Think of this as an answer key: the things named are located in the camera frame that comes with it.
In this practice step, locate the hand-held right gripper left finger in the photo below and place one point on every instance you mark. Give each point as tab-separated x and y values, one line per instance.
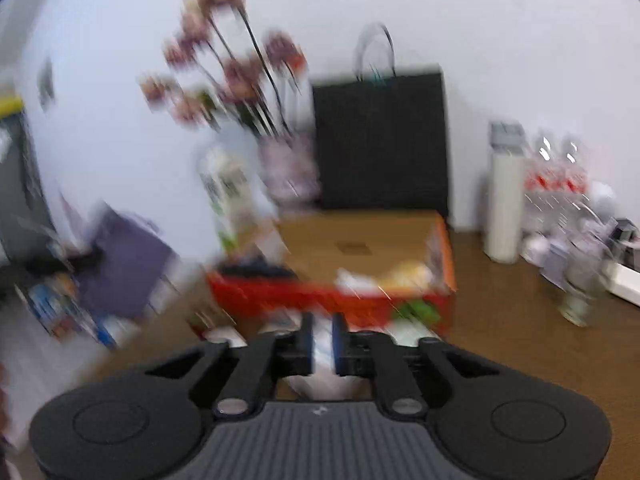
306	345

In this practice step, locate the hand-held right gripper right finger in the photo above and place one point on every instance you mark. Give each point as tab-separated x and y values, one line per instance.
340	345

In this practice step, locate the red cardboard box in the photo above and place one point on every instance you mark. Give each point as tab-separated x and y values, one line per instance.
350	240

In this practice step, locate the brown wooden desktop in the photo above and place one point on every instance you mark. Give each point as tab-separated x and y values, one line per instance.
500	310

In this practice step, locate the blue and white packet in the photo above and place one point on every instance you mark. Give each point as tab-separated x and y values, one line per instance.
356	280

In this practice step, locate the yellow sponge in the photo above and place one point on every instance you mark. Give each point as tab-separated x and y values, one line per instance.
406	272

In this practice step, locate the white milk carton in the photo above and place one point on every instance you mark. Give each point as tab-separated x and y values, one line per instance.
225	195

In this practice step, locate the pink ceramic vase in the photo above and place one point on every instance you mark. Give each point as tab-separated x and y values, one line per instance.
290	170

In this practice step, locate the purple sheet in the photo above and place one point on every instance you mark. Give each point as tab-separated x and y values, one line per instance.
130	265

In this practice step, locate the black paper bag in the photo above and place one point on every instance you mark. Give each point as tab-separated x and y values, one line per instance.
380	145

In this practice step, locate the white charger adapter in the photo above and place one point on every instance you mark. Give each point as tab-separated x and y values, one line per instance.
533	249

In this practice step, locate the white thermos bottle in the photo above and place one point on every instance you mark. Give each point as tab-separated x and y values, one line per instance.
505	200

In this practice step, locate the small pale purple box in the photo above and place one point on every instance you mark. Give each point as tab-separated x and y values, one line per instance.
555	260

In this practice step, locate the clear glass cup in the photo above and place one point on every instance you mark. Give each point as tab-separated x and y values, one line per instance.
580	285

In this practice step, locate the clear water bottle red label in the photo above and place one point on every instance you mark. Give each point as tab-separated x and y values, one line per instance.
540	185
572	180

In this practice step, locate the green binder clip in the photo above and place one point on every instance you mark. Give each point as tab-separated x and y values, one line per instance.
380	78

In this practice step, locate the dried pink flowers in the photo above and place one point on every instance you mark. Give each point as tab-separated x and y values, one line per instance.
240	72

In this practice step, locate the white power strip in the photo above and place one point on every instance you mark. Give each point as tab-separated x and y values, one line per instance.
625	282

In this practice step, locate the white round device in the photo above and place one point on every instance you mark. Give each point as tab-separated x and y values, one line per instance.
604	200

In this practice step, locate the black upright device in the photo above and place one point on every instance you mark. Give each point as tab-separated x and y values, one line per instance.
626	237

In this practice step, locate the dark grey panel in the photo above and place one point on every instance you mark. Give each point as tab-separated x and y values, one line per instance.
22	190

